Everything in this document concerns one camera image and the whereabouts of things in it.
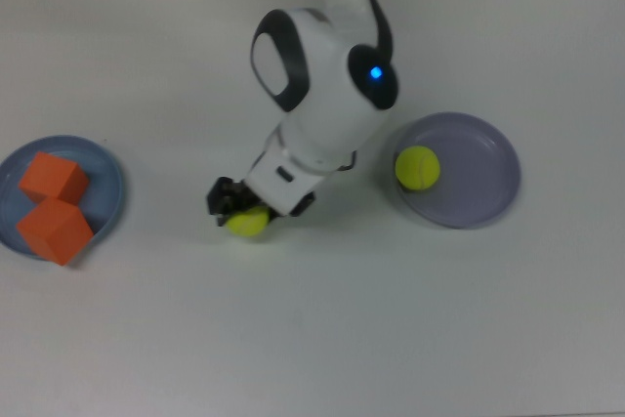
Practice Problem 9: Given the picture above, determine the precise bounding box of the blue plastic plate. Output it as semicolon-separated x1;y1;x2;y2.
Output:
0;135;124;261

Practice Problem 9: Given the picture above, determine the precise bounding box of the purple plastic plate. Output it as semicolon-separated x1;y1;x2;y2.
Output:
393;111;521;229

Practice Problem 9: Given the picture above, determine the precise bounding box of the yellow tennis ball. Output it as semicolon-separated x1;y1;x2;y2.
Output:
225;206;271;238
394;145;441;192

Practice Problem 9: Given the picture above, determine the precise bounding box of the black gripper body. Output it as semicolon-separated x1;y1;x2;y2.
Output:
237;181;268;212

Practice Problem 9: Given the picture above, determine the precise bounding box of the orange foam cube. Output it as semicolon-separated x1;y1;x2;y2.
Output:
18;151;91;205
16;197;95;268

